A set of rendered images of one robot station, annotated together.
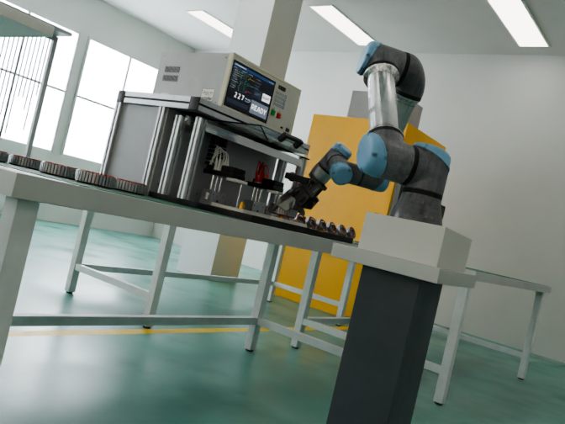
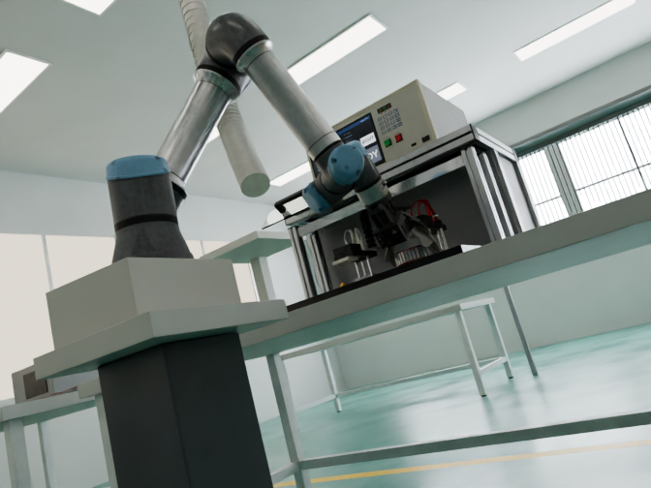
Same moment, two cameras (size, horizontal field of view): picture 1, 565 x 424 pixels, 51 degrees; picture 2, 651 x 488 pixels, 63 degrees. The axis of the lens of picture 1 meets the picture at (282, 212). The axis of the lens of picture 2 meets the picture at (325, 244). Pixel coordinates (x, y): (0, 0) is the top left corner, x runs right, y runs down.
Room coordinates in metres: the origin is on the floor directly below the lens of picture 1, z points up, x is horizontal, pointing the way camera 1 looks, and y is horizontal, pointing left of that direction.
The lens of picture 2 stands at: (1.97, -1.37, 0.62)
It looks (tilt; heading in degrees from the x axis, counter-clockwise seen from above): 12 degrees up; 86
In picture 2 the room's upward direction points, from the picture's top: 15 degrees counter-clockwise
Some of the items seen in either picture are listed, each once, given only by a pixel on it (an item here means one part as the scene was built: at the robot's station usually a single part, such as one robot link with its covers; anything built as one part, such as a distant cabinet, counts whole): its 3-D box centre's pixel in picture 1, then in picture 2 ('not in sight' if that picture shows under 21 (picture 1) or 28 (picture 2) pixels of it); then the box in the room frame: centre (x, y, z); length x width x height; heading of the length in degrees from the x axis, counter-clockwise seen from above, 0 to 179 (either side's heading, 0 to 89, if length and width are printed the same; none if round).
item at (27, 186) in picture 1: (210, 217); (423, 295); (2.34, 0.27, 0.72); 2.20 x 1.01 x 0.05; 143
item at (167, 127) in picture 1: (220, 168); (406, 235); (2.35, 0.28, 0.92); 0.66 x 0.01 x 0.30; 143
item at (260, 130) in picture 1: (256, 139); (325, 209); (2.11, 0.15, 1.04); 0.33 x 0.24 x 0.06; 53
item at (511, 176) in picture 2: not in sight; (519, 205); (2.70, 0.20, 0.91); 0.28 x 0.03 x 0.32; 53
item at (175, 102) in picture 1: (219, 124); (400, 188); (2.39, 0.33, 1.09); 0.68 x 0.44 x 0.05; 143
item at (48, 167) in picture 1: (59, 170); not in sight; (1.79, 0.68, 0.77); 0.11 x 0.11 x 0.04
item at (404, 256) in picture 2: (282, 210); (416, 256); (2.29, 0.00, 0.81); 0.11 x 0.11 x 0.04
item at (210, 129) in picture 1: (256, 146); (373, 199); (2.26, 0.15, 1.03); 0.62 x 0.01 x 0.03; 143
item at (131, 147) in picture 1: (132, 147); not in sight; (2.18, 0.59, 0.91); 0.28 x 0.03 x 0.32; 53
